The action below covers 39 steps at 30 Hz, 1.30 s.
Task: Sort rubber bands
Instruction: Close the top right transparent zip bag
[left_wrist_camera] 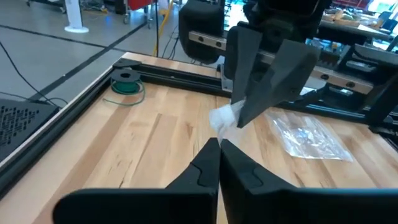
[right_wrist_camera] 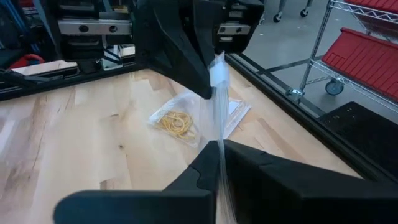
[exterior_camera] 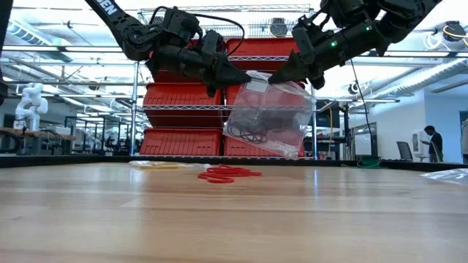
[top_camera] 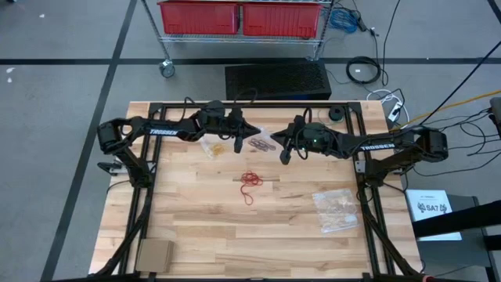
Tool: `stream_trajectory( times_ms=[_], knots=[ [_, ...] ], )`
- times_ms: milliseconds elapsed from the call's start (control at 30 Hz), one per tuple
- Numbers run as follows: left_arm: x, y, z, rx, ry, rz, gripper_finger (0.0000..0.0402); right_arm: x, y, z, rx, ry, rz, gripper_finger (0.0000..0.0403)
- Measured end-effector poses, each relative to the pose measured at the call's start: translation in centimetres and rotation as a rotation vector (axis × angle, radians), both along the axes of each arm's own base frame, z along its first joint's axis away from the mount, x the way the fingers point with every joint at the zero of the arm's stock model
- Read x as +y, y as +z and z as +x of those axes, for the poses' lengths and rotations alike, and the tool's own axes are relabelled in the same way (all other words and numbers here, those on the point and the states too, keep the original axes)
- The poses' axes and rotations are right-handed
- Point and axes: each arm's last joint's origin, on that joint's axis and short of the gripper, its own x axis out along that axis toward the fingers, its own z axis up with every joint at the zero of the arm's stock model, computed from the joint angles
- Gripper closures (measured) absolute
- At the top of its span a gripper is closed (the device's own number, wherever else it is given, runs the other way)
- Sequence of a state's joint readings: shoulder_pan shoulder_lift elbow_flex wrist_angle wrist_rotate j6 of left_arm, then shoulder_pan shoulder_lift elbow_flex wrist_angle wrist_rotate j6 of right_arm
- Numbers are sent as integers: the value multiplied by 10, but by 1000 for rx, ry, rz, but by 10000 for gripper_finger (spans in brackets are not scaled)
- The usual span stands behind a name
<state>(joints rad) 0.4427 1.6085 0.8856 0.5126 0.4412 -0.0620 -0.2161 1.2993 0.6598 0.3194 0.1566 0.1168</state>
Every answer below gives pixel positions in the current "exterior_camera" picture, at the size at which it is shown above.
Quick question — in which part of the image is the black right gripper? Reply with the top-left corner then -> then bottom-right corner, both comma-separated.
268,16 -> 330,91

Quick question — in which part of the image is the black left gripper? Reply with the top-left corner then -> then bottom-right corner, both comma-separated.
146,7 -> 252,98

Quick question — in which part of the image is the clear plastic zip bag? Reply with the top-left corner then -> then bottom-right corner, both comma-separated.
128,159 -> 212,170
222,69 -> 317,161
419,167 -> 468,186

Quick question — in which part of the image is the dark purple rubber band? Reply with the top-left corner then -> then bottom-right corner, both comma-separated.
226,122 -> 273,145
228,120 -> 270,143

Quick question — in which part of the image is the yellow rubber band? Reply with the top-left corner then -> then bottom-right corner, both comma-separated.
142,161 -> 195,169
135,161 -> 191,169
138,161 -> 193,169

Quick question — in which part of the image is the dark round ceiling fixture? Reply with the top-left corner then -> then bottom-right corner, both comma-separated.
269,17 -> 290,38

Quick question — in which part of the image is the grey office chair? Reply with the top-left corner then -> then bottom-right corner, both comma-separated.
396,141 -> 415,162

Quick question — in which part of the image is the person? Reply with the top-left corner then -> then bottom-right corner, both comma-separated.
420,125 -> 444,164
461,118 -> 468,164

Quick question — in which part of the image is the wooden workbench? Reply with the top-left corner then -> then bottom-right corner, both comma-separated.
0,126 -> 78,157

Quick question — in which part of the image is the black left wrist camera cable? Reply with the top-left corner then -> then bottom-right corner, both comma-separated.
189,12 -> 246,58

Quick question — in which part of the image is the black wall monitor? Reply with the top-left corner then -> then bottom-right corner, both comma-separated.
316,100 -> 341,129

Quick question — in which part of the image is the thin black hanging cable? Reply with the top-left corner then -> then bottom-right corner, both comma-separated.
349,58 -> 377,159

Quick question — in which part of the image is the thin yellow cord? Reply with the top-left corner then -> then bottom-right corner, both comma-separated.
328,105 -> 334,156

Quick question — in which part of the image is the chrome wire shelving rack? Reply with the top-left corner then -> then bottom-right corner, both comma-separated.
129,3 -> 319,161

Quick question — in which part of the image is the green wire spool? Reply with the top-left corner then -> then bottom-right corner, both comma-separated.
356,156 -> 383,169

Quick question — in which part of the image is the white cable coil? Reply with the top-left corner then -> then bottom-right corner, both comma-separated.
423,31 -> 444,51

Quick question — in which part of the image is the white wall box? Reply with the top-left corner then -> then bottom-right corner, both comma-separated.
412,131 -> 427,154

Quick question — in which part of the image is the black ceiling cable reel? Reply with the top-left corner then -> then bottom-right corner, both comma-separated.
437,20 -> 468,47

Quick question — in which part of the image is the black aluminium table frame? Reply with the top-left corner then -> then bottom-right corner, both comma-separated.
0,155 -> 468,172

